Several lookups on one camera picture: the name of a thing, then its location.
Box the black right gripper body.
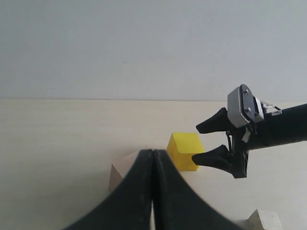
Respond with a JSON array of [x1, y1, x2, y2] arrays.
[[226, 124, 263, 179]]

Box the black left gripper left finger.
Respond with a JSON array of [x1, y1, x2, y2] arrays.
[[66, 149, 154, 230]]

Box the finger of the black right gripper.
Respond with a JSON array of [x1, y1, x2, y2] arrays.
[[196, 107, 230, 134], [191, 145, 233, 175]]

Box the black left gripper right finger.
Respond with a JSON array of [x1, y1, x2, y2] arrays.
[[153, 150, 241, 230]]

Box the large pale wooden cube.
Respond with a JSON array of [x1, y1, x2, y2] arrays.
[[108, 149, 192, 193]]

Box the yellow cube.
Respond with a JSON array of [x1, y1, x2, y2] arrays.
[[166, 132, 204, 172]]

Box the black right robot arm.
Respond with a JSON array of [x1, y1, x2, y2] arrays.
[[192, 104, 307, 179]]

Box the small wooden cube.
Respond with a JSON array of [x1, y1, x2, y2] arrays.
[[248, 209, 283, 230]]

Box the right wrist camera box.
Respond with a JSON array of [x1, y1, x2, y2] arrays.
[[227, 84, 264, 128]]

